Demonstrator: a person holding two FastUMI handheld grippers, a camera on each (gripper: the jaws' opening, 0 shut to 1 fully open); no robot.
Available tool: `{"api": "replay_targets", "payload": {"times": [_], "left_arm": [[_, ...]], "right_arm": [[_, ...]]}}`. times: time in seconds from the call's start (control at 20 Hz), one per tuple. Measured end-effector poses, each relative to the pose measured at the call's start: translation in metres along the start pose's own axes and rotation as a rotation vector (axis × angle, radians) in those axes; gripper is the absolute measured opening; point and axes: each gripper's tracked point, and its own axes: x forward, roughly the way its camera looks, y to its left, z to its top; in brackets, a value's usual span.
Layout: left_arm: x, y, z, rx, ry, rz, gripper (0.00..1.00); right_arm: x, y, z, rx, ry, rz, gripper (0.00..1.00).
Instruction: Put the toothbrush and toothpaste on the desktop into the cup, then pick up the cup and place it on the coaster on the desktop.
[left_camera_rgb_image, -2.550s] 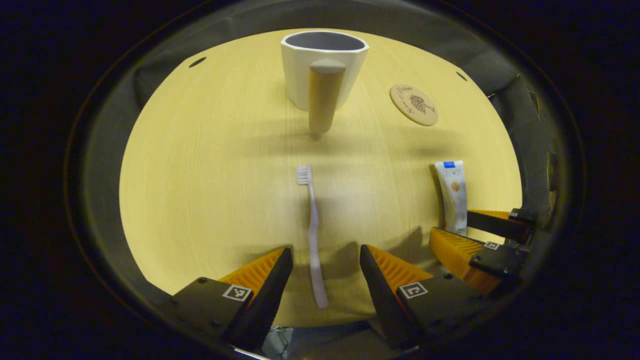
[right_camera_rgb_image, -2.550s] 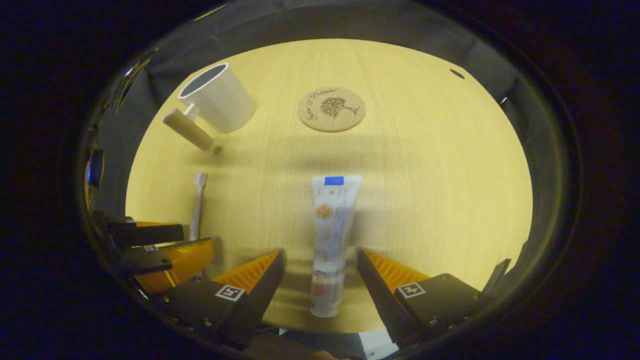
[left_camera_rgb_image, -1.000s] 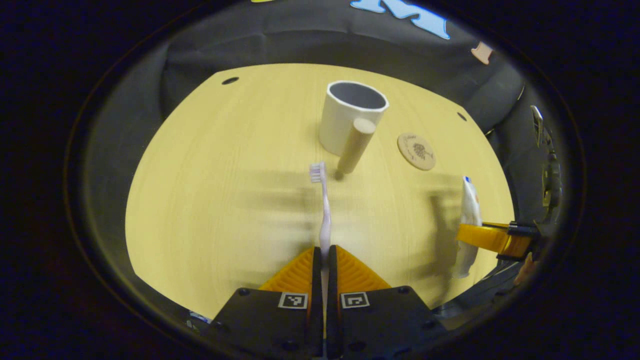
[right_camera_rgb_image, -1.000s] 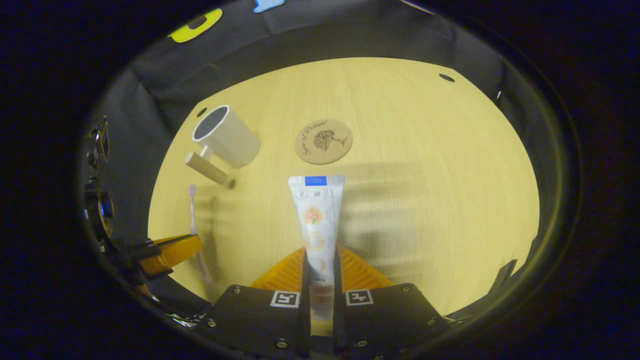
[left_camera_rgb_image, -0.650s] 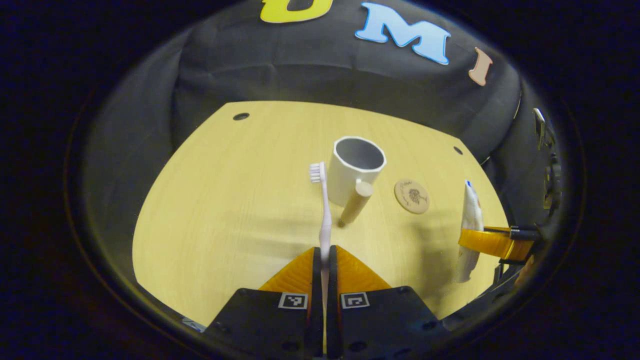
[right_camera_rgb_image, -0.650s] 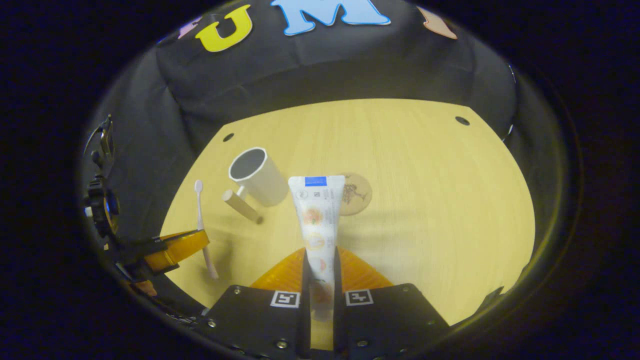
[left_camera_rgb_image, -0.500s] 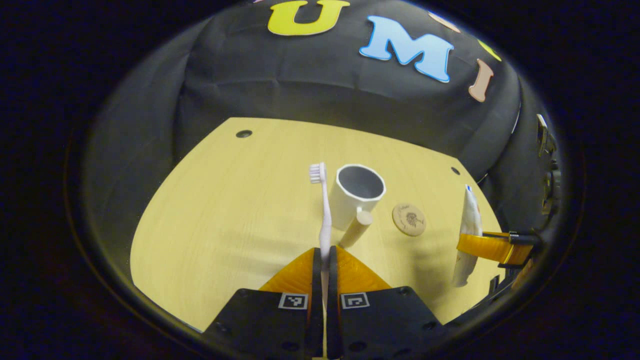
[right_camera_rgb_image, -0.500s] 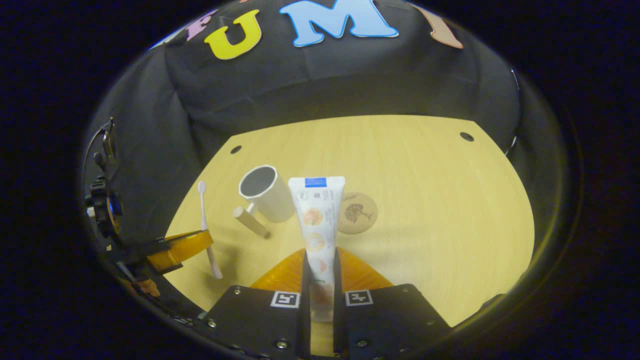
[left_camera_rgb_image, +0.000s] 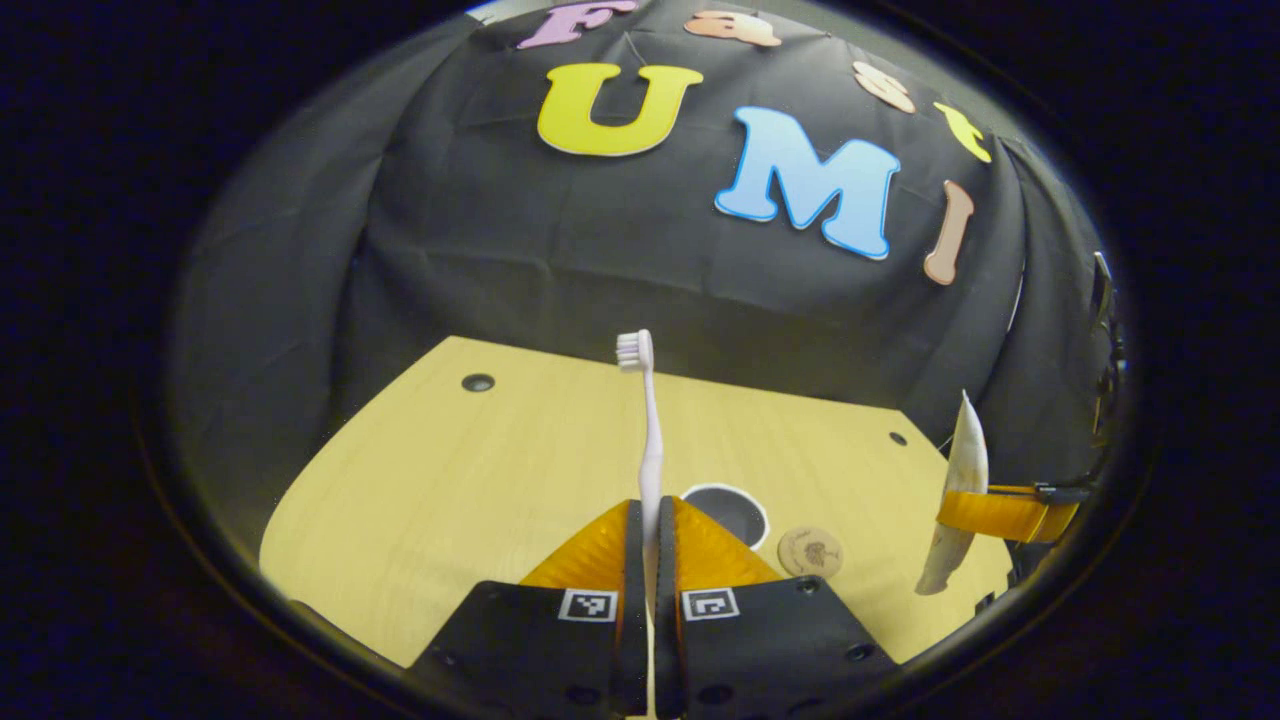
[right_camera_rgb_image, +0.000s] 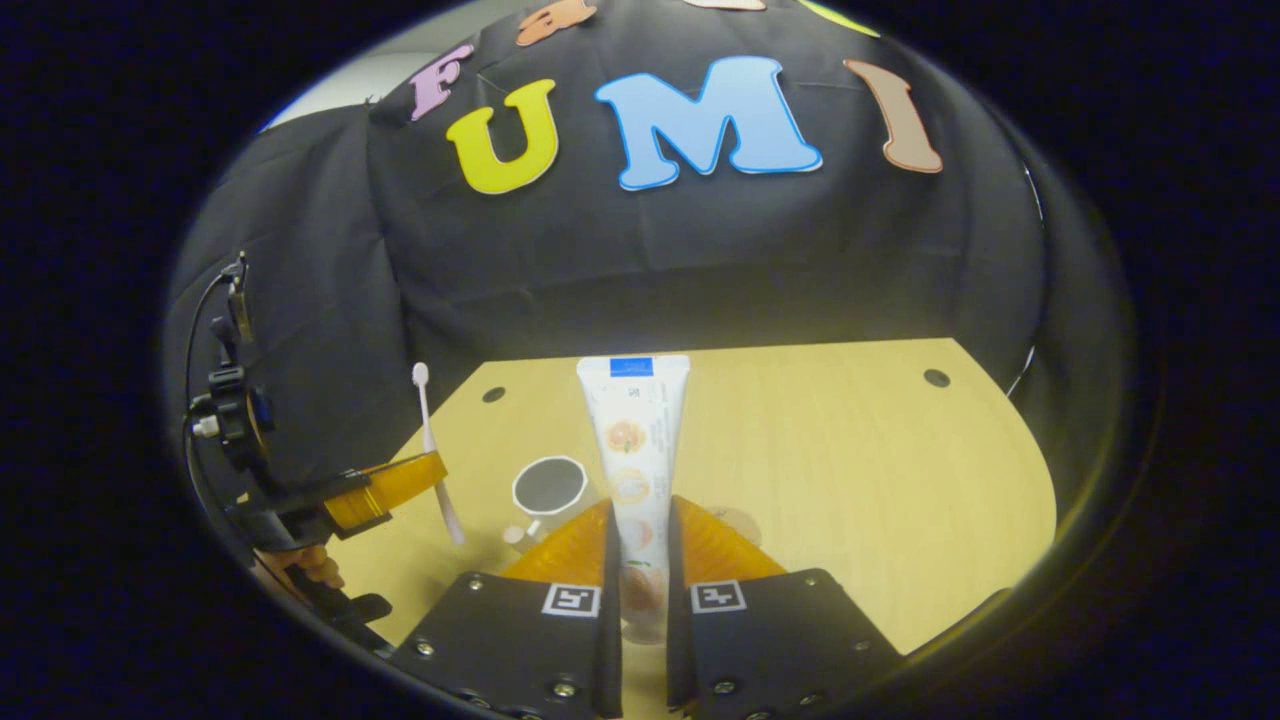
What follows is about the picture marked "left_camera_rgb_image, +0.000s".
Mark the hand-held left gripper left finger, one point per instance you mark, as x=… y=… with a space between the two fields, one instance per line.
x=634 y=560

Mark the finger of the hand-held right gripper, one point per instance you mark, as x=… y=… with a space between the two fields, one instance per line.
x=1000 y=515

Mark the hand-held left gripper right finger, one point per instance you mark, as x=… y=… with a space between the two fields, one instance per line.
x=666 y=560

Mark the white toothpaste tube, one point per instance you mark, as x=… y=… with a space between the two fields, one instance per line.
x=968 y=450

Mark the white cup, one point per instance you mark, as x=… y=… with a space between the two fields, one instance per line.
x=735 y=512

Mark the white toothbrush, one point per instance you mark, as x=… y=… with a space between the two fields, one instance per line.
x=651 y=440

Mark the round brown coaster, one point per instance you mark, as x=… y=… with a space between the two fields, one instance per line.
x=810 y=553

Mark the wooden desktop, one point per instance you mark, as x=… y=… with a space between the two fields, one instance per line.
x=450 y=480

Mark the black backdrop cloth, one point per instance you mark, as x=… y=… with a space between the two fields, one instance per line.
x=600 y=250

